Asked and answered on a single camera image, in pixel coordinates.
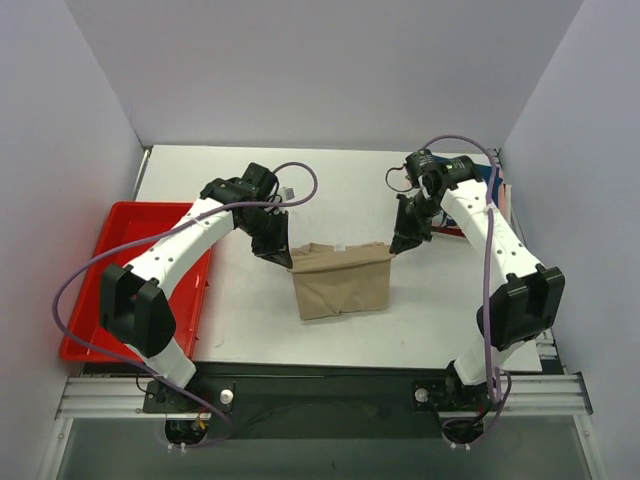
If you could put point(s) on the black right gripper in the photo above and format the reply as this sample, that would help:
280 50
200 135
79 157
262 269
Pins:
412 215

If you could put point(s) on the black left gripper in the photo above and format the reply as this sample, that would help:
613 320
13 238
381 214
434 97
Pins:
267 226

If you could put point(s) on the beige t-shirt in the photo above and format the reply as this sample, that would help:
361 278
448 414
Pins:
328 283

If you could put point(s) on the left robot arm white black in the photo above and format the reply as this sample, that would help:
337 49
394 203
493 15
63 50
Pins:
148 327

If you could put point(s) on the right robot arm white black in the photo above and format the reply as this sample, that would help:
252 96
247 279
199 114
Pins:
520 296

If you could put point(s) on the folded blue printed t-shirt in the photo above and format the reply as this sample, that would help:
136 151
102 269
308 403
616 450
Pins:
484 171

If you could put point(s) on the red plastic tray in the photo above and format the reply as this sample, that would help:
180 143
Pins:
96 301

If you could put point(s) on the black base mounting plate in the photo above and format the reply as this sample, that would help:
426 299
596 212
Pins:
324 423

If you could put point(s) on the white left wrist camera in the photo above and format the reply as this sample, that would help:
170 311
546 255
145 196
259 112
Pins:
287 193

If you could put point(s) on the aluminium frame rail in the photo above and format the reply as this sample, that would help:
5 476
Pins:
119 397

